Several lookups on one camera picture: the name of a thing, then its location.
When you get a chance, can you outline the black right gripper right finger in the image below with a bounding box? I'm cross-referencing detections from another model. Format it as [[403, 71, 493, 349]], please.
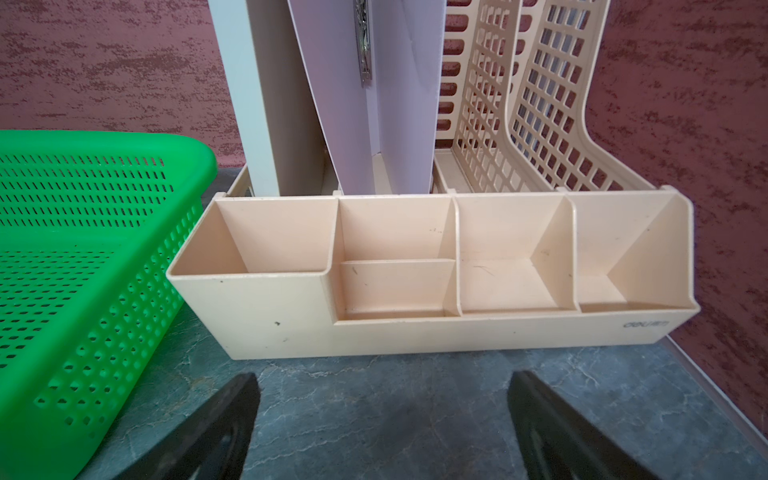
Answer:
[[507, 371, 657, 479]]

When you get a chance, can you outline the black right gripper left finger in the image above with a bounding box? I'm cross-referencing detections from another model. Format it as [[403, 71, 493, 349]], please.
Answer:
[[117, 373, 261, 479]]

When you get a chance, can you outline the green plastic basket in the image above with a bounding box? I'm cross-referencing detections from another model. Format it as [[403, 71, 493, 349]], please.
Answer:
[[1, 130, 217, 479]]

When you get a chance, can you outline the beige desk file organizer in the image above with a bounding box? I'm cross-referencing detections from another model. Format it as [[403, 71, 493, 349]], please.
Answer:
[[168, 1, 700, 360]]

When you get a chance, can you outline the white binder folder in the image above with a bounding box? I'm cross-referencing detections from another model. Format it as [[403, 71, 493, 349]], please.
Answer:
[[209, 1, 327, 196]]

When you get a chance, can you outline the lilac plastic folder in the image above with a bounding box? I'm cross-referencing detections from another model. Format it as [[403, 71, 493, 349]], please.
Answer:
[[289, 1, 447, 195]]

